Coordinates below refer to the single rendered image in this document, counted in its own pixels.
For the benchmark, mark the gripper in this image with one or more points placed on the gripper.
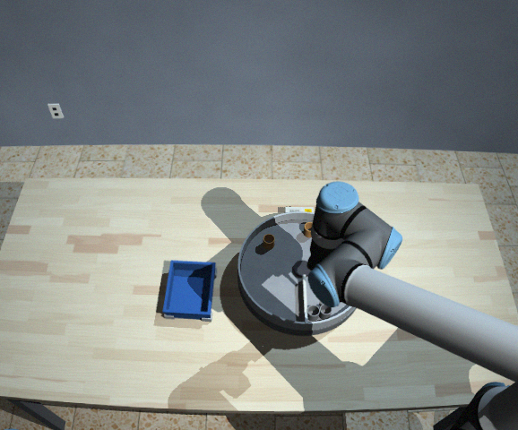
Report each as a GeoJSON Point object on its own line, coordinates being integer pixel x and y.
{"type": "Point", "coordinates": [317, 255]}

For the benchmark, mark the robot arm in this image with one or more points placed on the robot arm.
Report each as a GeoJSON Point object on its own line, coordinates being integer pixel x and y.
{"type": "Point", "coordinates": [420, 309]}

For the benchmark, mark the bronze bushing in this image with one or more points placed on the bronze bushing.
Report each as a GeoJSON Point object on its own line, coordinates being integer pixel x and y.
{"type": "Point", "coordinates": [307, 233]}
{"type": "Point", "coordinates": [268, 245]}

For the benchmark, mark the grey turntable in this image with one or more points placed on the grey turntable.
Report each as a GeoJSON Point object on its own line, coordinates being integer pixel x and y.
{"type": "Point", "coordinates": [268, 277]}

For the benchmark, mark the blue crate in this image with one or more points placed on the blue crate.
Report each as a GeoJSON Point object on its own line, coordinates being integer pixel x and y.
{"type": "Point", "coordinates": [180, 291]}

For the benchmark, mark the white control box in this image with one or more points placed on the white control box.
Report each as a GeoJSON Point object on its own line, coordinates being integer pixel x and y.
{"type": "Point", "coordinates": [297, 209]}

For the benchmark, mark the steel bushing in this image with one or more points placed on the steel bushing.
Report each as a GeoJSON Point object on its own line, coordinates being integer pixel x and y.
{"type": "Point", "coordinates": [325, 315]}
{"type": "Point", "coordinates": [314, 316]}

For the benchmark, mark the wooden table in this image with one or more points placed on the wooden table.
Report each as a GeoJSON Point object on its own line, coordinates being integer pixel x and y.
{"type": "Point", "coordinates": [106, 349]}

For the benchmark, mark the white wall outlet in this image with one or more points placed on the white wall outlet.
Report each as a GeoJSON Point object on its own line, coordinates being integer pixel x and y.
{"type": "Point", "coordinates": [56, 111]}

